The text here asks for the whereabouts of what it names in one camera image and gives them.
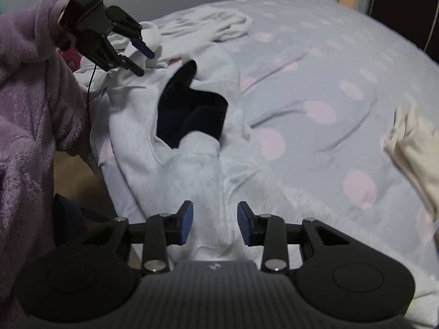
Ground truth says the purple fleece robe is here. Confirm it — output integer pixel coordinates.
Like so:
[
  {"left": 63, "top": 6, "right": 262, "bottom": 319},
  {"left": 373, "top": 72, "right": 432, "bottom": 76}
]
[{"left": 0, "top": 137, "right": 57, "bottom": 326}]

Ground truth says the dark navy garment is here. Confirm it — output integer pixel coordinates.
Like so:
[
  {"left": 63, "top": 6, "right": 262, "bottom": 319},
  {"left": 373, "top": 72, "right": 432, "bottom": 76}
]
[{"left": 156, "top": 60, "right": 230, "bottom": 149}]

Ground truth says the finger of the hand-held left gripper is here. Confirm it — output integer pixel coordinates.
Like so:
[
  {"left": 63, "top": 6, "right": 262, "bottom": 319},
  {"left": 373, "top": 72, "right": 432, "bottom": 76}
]
[
  {"left": 78, "top": 34, "right": 145, "bottom": 77},
  {"left": 106, "top": 6, "right": 155, "bottom": 58}
]

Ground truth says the white garment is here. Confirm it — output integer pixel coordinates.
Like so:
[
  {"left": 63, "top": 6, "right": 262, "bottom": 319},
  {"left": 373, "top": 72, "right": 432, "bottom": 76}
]
[{"left": 74, "top": 6, "right": 254, "bottom": 100}]

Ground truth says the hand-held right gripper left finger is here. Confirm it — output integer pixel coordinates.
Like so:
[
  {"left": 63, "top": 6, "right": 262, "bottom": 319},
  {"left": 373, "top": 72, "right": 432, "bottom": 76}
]
[{"left": 81, "top": 200, "right": 194, "bottom": 277}]

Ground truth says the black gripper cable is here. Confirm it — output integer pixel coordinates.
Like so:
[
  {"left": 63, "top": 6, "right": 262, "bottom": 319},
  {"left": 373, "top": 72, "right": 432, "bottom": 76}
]
[{"left": 86, "top": 62, "right": 97, "bottom": 114}]

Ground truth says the light grey sweatshirt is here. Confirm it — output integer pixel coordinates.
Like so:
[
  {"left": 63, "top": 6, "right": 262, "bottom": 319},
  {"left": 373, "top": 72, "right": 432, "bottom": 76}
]
[{"left": 91, "top": 51, "right": 261, "bottom": 264}]

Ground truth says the white cable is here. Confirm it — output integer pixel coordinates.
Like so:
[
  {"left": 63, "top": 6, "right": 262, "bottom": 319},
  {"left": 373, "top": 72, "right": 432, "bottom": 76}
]
[{"left": 424, "top": 0, "right": 439, "bottom": 51}]

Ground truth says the cream cloth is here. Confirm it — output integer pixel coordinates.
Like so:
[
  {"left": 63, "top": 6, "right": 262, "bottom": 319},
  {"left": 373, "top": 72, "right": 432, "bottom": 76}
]
[{"left": 383, "top": 104, "right": 439, "bottom": 222}]

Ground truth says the black wardrobe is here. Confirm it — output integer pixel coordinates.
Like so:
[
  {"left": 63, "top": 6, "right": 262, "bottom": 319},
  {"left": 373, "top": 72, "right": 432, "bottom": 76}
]
[{"left": 368, "top": 0, "right": 439, "bottom": 55}]

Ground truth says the pink dotted duvet cover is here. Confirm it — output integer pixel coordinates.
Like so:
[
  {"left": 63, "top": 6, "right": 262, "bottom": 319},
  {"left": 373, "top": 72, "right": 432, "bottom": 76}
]
[{"left": 99, "top": 0, "right": 439, "bottom": 278}]

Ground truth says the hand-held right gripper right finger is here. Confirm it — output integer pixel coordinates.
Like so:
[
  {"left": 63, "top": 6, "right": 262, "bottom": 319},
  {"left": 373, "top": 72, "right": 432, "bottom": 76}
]
[{"left": 237, "top": 202, "right": 354, "bottom": 275}]

